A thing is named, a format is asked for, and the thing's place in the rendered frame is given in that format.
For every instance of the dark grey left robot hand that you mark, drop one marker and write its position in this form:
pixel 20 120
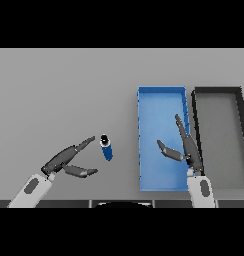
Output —
pixel 62 158

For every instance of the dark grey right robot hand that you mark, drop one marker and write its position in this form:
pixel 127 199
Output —
pixel 190 150

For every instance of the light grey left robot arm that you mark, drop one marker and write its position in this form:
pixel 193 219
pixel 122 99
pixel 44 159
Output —
pixel 29 190

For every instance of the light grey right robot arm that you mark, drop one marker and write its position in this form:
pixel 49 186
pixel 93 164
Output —
pixel 201 190

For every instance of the blue bin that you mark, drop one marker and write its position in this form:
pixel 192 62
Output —
pixel 160 140

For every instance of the dark grey bin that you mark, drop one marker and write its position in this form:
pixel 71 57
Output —
pixel 222 133

